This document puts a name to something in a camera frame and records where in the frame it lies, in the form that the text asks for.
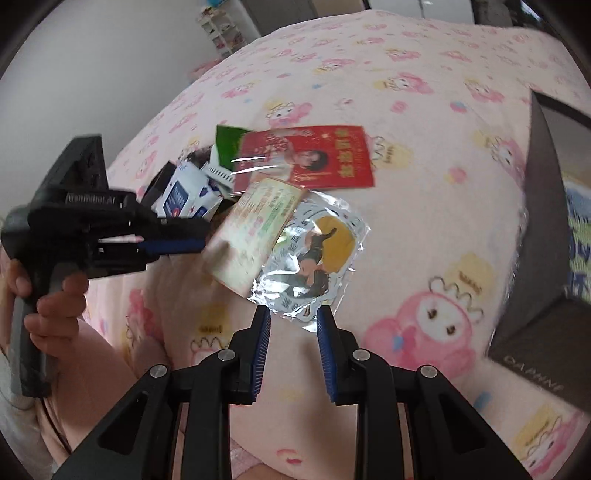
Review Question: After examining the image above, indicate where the pink cartoon print blanket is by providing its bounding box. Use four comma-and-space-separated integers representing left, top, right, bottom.
86, 10, 590, 479

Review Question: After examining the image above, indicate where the beige printed paper pouch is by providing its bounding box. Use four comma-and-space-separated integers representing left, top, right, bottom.
204, 178, 305, 297

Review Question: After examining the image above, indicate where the cartoon diamond painting kit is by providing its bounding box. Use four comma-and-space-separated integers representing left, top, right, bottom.
564, 179, 591, 303

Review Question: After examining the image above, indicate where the dog sticker plastic bag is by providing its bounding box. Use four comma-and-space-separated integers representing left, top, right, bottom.
249, 191, 370, 331

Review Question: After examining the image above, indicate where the green snack packet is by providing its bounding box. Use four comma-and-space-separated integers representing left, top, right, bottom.
215, 124, 249, 172

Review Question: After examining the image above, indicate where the small white shelf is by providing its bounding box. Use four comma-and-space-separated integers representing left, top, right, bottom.
197, 9, 246, 59

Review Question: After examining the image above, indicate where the black Daphne shoe box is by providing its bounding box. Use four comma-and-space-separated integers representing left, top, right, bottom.
487, 92, 590, 411

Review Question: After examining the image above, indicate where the person's left hand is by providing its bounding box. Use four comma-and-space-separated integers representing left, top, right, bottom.
1, 249, 89, 360

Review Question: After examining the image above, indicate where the red portrait card packet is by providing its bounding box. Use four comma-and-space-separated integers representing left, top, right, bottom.
232, 125, 375, 194

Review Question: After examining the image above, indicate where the white blue tissue pack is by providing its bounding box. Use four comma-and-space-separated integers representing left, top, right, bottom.
152, 161, 222, 221

